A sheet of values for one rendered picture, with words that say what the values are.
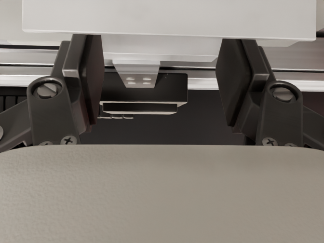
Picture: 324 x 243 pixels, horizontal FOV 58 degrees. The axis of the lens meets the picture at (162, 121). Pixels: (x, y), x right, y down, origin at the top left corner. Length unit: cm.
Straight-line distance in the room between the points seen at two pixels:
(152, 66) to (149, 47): 5
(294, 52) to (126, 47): 33
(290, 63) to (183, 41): 32
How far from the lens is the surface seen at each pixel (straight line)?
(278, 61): 46
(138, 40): 17
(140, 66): 23
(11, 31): 18
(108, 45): 18
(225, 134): 72
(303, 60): 48
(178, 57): 21
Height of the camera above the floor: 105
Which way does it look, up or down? level
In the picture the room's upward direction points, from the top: 179 degrees counter-clockwise
